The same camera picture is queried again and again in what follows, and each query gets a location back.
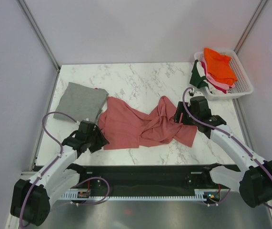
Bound magenta red t shirt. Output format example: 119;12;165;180
201;61;229;94

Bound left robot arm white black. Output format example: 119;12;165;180
10;120;109;226

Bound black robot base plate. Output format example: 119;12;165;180
33;164;229;198

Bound white plastic laundry basket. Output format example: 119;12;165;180
194;50;253;101

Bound orange t shirt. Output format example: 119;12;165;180
203;48;238;86

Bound aluminium frame post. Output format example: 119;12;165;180
234;0;269;54
16;0;60;72

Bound right aluminium frame post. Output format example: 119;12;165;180
234;0;269;54

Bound folded grey t shirt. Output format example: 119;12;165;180
53;82;109;123

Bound salmon pink t shirt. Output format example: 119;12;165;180
98;96;197;150

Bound white slotted cable duct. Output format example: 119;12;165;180
59;189;221;201

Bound dark green white garment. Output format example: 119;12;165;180
190;60;208;89

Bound light pink t shirt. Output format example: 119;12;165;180
201;59;235;92

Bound left aluminium frame post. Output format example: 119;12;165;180
16;0;60;72

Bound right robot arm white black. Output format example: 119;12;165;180
174;96;272;209

